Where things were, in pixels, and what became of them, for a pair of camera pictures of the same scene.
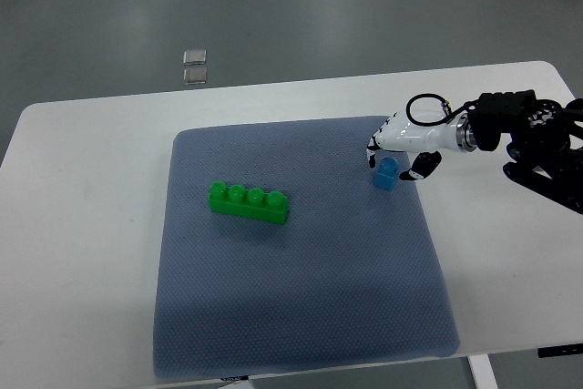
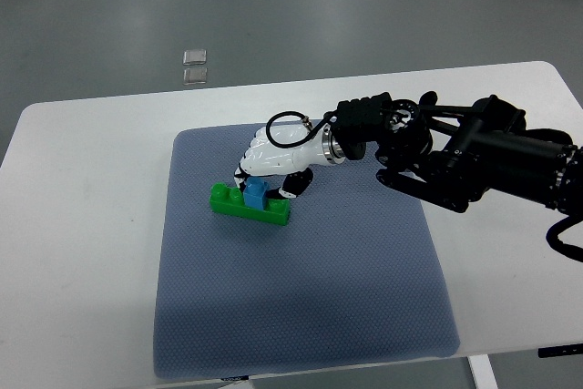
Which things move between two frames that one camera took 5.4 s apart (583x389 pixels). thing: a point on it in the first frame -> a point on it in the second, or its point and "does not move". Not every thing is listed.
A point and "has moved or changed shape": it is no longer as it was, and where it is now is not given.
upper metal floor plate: (195, 56) does not move
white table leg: (482, 372) does not move
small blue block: (387, 173) has moved or changed shape
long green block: (253, 203) does not move
